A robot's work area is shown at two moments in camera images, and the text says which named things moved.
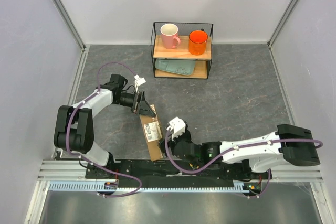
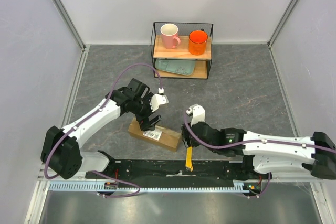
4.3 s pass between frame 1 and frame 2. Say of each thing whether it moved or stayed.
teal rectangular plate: stayed
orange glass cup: stayed
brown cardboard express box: moved
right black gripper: moved
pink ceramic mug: stayed
